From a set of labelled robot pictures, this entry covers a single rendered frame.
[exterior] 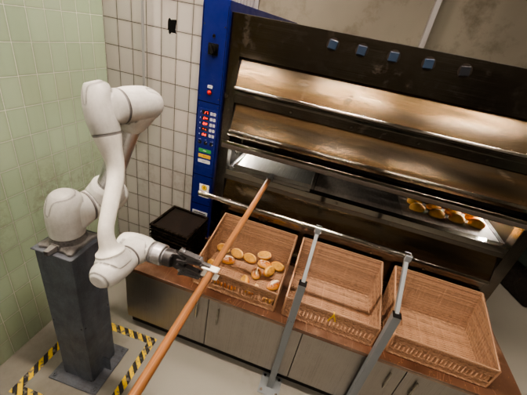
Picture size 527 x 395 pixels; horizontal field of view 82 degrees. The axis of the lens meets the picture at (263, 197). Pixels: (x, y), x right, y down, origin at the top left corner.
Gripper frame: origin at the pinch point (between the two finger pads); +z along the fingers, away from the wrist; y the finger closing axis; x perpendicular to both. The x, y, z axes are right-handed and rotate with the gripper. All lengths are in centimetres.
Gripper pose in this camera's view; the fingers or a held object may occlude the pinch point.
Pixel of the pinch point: (210, 271)
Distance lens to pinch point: 127.1
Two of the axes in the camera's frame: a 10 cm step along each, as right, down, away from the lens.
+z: 9.5, 2.8, -1.6
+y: -1.7, 8.6, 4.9
